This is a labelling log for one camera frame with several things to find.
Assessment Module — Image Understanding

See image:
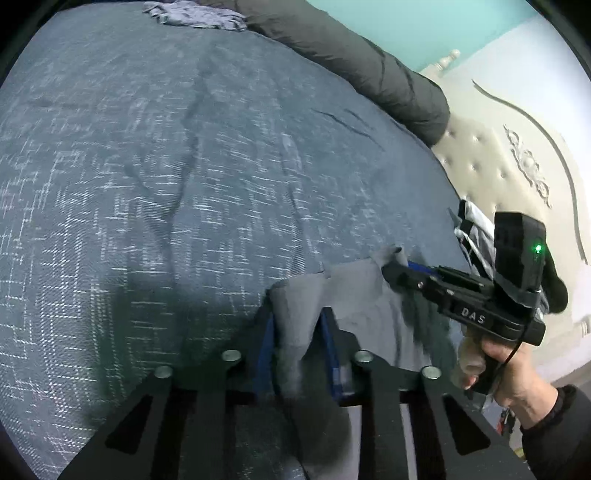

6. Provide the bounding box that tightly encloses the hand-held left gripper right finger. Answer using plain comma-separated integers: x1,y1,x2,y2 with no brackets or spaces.
321,307,539,480

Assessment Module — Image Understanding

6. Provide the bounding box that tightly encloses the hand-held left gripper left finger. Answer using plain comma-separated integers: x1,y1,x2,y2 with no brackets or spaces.
58,315,279,480

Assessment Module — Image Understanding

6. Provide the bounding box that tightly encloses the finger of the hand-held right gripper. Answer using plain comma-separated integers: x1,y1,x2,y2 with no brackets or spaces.
381,259,445,303

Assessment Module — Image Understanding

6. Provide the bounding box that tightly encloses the grey garment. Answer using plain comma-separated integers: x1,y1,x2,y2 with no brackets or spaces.
267,247,465,480

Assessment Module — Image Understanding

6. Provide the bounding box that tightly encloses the person's right forearm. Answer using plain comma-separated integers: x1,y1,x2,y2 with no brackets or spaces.
519,384,591,480

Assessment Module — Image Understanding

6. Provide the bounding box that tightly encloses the person's right hand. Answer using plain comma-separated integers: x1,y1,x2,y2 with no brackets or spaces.
450,339,560,428

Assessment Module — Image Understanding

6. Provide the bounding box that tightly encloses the black and white striped clothing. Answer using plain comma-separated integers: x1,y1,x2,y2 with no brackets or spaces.
455,198,500,280

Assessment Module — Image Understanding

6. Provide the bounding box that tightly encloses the cream tufted headboard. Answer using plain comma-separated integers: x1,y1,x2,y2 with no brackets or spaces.
418,48,591,386

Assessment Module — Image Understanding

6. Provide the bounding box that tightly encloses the dark grey pillow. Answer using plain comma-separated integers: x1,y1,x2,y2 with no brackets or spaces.
203,0,451,148

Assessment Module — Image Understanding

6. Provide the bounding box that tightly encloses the blue-grey bed blanket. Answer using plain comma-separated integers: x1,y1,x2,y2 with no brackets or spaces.
0,0,468,480

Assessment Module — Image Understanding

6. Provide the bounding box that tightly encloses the light blue crumpled cloth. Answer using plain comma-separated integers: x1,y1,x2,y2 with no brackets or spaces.
142,0,248,31

